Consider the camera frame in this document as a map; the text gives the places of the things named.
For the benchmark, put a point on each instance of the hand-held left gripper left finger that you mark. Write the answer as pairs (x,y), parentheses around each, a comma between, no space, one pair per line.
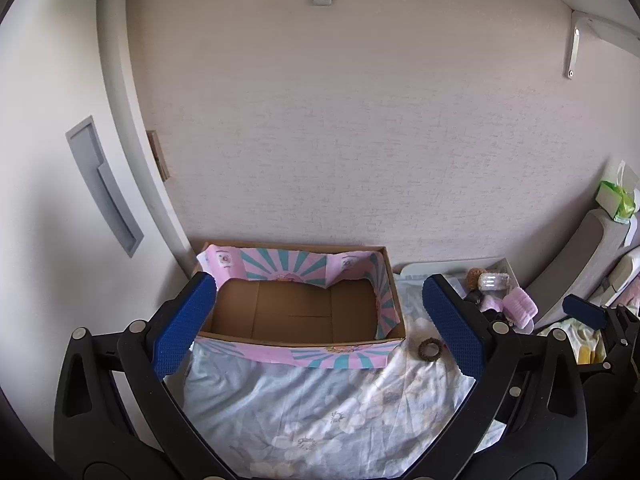
(182,330)

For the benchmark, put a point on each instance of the grey padded chair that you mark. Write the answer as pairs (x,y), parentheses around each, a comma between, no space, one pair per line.
(590,250)

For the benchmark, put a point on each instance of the brown fluffy hair claw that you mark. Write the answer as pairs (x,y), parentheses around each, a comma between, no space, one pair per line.
(475,276)

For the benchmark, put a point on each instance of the pink fluffy hair clip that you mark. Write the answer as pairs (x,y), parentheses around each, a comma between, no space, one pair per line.
(520,307)

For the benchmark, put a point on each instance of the white door frame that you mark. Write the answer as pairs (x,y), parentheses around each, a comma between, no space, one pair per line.
(125,85)

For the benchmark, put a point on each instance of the yellow floral cloth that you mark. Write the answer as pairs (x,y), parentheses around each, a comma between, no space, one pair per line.
(575,340)

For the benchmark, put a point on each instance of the brown cardboard sheet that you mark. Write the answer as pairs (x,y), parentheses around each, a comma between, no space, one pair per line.
(159,155)

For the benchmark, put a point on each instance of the light blue floral cloth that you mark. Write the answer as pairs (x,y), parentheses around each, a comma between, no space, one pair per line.
(325,410)

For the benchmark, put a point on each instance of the white door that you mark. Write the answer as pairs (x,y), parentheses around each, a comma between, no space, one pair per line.
(40,210)

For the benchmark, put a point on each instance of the green tissue pack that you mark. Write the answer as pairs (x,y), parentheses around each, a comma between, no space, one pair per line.
(612,200)

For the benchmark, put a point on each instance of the cardboard box with pink lining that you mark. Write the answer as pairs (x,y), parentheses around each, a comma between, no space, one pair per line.
(300,310)

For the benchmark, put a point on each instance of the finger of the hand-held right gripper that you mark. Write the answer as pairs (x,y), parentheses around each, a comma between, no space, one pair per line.
(582,310)

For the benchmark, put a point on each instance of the white tray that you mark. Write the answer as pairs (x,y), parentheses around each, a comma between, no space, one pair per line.
(415,270)

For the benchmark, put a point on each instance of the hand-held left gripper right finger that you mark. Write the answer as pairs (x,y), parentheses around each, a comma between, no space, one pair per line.
(455,330)

